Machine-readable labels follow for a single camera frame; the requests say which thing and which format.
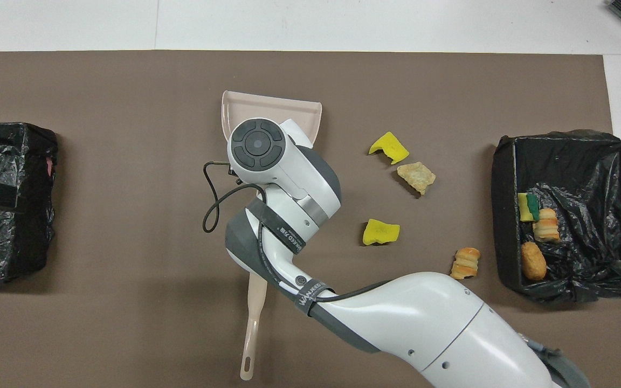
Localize beige plastic dustpan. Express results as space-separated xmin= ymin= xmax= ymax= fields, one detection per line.
xmin=221 ymin=90 xmax=323 ymax=157

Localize beige brush black bristles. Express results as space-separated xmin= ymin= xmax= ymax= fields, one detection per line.
xmin=240 ymin=272 xmax=269 ymax=381

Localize spiral orange pastry horn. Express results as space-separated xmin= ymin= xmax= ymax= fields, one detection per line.
xmin=449 ymin=247 xmax=481 ymax=281

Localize yellow green sponge piece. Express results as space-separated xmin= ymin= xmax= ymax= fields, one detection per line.
xmin=517 ymin=192 xmax=541 ymax=223

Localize brown oval bread roll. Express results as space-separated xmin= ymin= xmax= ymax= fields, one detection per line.
xmin=521 ymin=241 xmax=548 ymax=281

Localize striped orange white bread roll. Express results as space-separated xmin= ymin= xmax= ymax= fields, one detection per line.
xmin=533 ymin=208 xmax=561 ymax=243

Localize brown table mat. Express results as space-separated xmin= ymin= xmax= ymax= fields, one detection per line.
xmin=0 ymin=51 xmax=621 ymax=388

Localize pale flat bread piece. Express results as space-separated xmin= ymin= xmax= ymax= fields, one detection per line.
xmin=397 ymin=162 xmax=436 ymax=196

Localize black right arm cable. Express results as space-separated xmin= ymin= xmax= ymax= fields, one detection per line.
xmin=202 ymin=161 xmax=397 ymax=313

